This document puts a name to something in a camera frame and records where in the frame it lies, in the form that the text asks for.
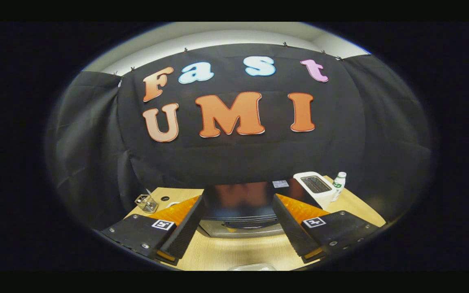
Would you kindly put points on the black backdrop cloth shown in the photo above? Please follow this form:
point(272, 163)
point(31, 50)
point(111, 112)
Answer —
point(259, 158)

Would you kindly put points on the white pop-up toaster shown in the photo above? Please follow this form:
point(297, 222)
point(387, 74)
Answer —
point(324, 199)

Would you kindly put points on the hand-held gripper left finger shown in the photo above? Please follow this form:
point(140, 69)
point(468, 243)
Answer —
point(187, 230)

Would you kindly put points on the white bottle green label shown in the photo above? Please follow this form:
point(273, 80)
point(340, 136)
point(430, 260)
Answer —
point(338, 187)

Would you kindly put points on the black toaster oven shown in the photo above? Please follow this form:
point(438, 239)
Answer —
point(238, 203)

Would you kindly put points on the small white patterned dish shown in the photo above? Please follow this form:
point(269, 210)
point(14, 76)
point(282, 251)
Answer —
point(172, 204)

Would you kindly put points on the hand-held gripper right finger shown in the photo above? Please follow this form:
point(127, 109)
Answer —
point(287, 228)

